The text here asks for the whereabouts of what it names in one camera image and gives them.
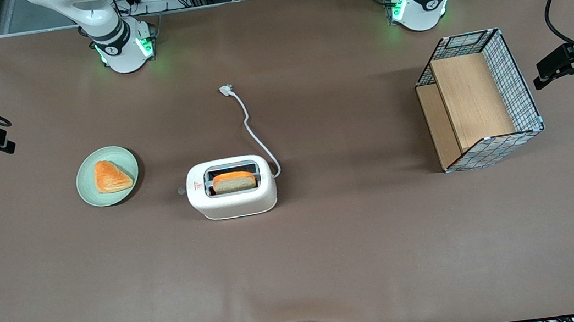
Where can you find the wooden shelf insert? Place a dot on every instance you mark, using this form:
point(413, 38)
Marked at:
point(473, 97)

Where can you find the toast slice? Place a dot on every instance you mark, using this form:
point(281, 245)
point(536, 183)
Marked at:
point(234, 183)

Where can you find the brown table cloth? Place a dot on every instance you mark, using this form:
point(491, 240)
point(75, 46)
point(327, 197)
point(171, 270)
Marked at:
point(334, 265)

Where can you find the triangular orange pastry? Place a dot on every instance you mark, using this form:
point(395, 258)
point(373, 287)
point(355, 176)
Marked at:
point(110, 177)

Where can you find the pale green plate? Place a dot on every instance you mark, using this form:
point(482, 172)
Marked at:
point(87, 181)

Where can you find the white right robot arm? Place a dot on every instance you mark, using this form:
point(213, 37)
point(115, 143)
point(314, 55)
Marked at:
point(109, 26)

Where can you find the white two-slot toaster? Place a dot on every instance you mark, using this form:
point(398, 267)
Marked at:
point(234, 204)

